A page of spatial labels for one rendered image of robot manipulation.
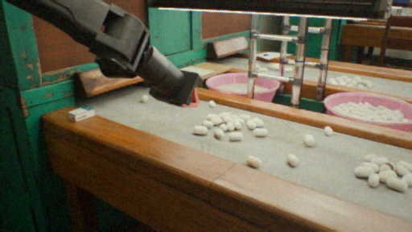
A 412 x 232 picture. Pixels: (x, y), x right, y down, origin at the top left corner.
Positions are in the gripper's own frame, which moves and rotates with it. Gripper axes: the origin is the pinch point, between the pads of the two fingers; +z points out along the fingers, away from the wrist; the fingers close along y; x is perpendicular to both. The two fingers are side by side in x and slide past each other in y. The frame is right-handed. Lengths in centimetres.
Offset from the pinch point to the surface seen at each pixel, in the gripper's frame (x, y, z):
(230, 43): -51, 44, 62
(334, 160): -0.5, -27.0, 19.1
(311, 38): -165, 76, 231
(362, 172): 1.2, -33.7, 14.9
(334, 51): -157, 52, 237
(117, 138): 13.5, 15.5, -1.7
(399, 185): 1.7, -40.6, 14.4
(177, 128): 4.2, 12.3, 13.1
